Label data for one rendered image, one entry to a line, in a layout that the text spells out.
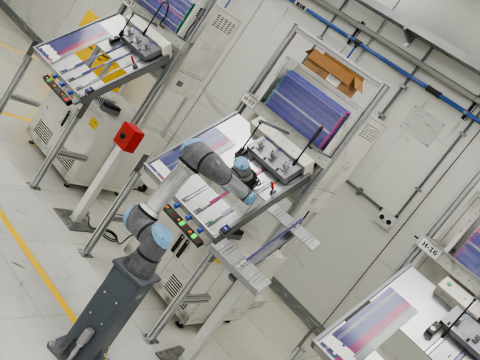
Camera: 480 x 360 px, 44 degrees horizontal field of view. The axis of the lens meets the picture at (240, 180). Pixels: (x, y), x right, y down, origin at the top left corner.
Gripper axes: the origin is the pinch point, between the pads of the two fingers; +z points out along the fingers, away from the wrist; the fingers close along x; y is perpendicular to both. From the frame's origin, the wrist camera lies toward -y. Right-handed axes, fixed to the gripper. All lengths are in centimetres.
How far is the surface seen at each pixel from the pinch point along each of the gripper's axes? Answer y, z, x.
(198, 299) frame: -60, 27, -14
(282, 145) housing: 36.1, 2.6, 12.9
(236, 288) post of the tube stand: -41, 6, -34
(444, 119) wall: 171, 107, -4
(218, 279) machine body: -44, 33, -10
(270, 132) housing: 37.5, 3.0, 25.5
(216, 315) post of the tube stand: -58, 15, -33
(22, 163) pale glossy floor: -91, 34, 163
